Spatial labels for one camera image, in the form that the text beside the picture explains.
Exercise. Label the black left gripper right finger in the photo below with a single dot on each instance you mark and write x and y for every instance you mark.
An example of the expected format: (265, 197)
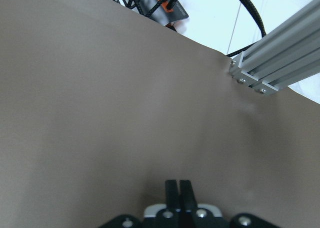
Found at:
(187, 197)

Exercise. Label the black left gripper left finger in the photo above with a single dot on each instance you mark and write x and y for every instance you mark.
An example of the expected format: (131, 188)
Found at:
(172, 195)

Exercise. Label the power strip with red switches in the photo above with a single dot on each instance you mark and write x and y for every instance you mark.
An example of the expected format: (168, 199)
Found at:
(164, 12)

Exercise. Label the aluminium frame post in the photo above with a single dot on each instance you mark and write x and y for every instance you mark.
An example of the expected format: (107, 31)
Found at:
(288, 54)

